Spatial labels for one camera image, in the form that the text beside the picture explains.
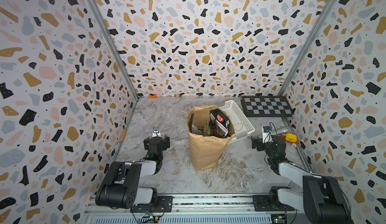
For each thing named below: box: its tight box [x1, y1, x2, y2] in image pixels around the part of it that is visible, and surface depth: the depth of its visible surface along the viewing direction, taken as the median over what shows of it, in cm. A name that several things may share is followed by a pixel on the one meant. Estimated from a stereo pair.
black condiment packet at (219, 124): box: [209, 108, 230, 139], surface depth 81 cm
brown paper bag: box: [186, 104, 236, 171], surface depth 73 cm
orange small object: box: [148, 93, 158, 99], surface depth 126 cm
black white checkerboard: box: [240, 95, 295, 118], surface depth 116 cm
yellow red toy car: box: [281, 133, 300, 148], surface depth 96 cm
